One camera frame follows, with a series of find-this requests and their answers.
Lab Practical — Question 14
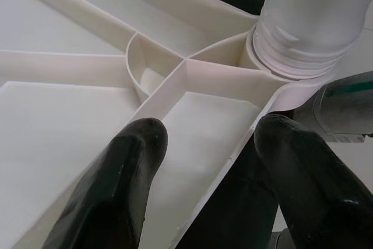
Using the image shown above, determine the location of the white plastic children table top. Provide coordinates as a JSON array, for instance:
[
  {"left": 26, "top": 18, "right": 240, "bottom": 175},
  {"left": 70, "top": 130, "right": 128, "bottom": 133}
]
[{"left": 0, "top": 0, "right": 336, "bottom": 249}]

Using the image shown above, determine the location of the white plastic table leg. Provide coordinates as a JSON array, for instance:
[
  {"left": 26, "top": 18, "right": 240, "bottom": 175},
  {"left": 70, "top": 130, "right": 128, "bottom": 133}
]
[{"left": 244, "top": 0, "right": 368, "bottom": 80}]

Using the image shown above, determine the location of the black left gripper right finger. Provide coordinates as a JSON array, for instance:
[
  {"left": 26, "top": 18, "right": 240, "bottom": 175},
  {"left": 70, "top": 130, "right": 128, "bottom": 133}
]
[{"left": 254, "top": 113, "right": 373, "bottom": 249}]

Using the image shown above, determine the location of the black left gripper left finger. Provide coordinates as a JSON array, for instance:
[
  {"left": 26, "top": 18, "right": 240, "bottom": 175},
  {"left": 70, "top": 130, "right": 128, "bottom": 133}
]
[{"left": 40, "top": 117, "right": 170, "bottom": 249}]

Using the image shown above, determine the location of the grey cylindrical object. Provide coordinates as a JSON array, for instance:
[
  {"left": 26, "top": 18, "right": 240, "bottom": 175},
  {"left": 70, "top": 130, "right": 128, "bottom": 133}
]
[{"left": 291, "top": 71, "right": 373, "bottom": 145}]

